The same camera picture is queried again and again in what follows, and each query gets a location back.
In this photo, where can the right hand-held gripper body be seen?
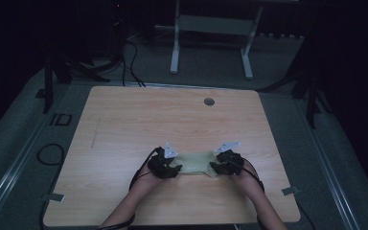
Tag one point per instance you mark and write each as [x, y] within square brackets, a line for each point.
[231, 163]

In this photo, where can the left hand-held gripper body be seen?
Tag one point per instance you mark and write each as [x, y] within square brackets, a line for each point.
[161, 166]

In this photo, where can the light green cloth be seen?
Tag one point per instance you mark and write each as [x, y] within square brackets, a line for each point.
[195, 163]

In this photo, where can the person's left hand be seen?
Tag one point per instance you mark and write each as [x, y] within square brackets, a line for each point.
[147, 182]

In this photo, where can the person's right hand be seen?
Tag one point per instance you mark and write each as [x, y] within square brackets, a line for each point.
[247, 179]

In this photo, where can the grey tape strip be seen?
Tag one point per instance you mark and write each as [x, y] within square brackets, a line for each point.
[290, 191]
[56, 197]

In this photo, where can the black floor stand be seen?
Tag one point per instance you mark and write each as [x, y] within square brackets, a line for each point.
[311, 96]
[49, 86]

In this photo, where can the black floor tape marking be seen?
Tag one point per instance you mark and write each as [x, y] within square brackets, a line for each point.
[60, 119]

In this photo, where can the metal floor rail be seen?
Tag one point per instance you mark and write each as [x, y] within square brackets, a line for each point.
[332, 179]
[12, 172]

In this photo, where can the white metal desk frame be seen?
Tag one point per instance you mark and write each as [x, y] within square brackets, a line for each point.
[214, 25]

